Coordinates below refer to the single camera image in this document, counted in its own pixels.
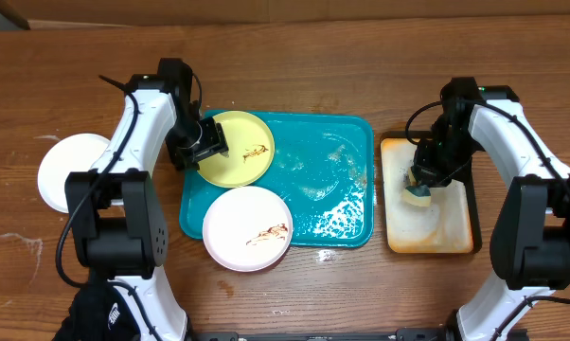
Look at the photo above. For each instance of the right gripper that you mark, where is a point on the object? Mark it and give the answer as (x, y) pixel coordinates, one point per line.
(433, 175)

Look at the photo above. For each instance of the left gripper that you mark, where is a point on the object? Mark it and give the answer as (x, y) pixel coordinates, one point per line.
(215, 143)

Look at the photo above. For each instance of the green yellow sponge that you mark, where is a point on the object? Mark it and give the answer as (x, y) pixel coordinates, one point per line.
(417, 195)

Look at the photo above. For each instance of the yellow plate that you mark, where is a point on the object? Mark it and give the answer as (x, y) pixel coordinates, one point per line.
(242, 151)

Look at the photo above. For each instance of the white plate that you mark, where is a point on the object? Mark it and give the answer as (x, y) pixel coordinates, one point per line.
(248, 229)
(75, 153)

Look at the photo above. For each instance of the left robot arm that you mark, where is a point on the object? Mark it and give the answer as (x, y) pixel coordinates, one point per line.
(115, 243)

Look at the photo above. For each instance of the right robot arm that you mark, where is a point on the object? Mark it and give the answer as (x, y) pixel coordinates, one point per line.
(530, 243)

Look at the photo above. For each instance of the black tray with soapy water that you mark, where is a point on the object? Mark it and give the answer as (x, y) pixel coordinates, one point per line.
(449, 225)

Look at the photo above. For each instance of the teal plastic tray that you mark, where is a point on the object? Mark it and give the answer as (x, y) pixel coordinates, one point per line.
(321, 166)

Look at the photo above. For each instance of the black knit cloth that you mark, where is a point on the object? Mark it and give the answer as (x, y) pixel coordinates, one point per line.
(98, 313)

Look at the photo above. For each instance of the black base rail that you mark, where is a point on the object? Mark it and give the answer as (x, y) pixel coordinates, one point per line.
(404, 334)

